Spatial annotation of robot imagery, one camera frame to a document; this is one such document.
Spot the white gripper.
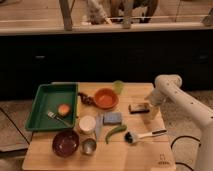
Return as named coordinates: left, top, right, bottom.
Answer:
left=146, top=88, right=166, bottom=120

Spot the dark block eraser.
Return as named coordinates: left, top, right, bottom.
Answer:
left=128, top=103, right=150, bottom=114

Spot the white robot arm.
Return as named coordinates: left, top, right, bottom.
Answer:
left=148, top=74, right=213, bottom=171

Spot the green plastic cup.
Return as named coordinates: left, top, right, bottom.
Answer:
left=113, top=80, right=124, bottom=95

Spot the white paper cup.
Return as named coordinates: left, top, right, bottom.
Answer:
left=79, top=115, right=96, bottom=134

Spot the small metal cup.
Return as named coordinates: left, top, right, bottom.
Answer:
left=82, top=138, right=97, bottom=155

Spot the black dish brush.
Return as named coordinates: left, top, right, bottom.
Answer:
left=124, top=130, right=166, bottom=144

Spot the green chili pepper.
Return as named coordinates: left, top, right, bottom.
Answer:
left=105, top=124, right=127, bottom=144

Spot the blue sponge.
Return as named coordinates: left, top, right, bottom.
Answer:
left=103, top=112, right=122, bottom=125

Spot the orange bowl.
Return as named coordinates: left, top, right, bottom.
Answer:
left=93, top=88, right=119, bottom=109

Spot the grey knife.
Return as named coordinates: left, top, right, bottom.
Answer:
left=95, top=114, right=103, bottom=140

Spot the brown twisted toy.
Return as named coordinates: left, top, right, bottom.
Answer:
left=78, top=92, right=95, bottom=106

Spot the orange fruit half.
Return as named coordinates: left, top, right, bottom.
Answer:
left=57, top=104, right=71, bottom=117

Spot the dark purple bowl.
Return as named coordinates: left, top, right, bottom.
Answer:
left=52, top=130, right=79, bottom=158

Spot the silver fork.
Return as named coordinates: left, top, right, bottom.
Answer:
left=47, top=111, right=71, bottom=128

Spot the green plastic tray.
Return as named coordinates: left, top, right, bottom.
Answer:
left=25, top=83, right=78, bottom=131

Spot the black cable right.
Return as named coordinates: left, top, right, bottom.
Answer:
left=170, top=134, right=202, bottom=171

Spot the black cable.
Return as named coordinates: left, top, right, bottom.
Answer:
left=0, top=107, right=33, bottom=145
left=170, top=134, right=202, bottom=171

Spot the black cable left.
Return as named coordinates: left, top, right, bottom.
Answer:
left=0, top=107, right=33, bottom=145

